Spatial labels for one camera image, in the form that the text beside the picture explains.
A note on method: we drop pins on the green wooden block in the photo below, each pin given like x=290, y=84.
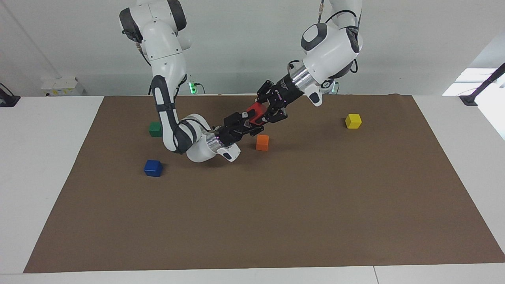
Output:
x=155, y=129

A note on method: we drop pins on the brown table mat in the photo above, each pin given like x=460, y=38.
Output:
x=276, y=205

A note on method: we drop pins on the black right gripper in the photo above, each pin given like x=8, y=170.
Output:
x=232, y=135

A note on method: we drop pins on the blue wooden block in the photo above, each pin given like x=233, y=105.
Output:
x=153, y=168

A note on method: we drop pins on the white box with yellow label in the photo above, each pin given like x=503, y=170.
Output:
x=62, y=86

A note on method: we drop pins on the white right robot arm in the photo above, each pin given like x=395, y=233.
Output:
x=167, y=59

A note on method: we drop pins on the black slanted stand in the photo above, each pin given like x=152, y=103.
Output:
x=483, y=85

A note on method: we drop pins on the black table clamp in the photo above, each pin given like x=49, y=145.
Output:
x=7, y=98

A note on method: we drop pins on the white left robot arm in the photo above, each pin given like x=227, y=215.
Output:
x=329, y=47

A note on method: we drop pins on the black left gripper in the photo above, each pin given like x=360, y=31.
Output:
x=287, y=94

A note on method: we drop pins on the yellow wooden block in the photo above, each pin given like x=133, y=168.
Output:
x=353, y=121

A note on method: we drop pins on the red wooden block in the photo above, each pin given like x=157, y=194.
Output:
x=256, y=111

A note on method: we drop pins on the orange wooden block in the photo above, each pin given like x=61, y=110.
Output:
x=262, y=142

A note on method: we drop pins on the green lit power socket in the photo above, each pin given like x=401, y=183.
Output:
x=193, y=87

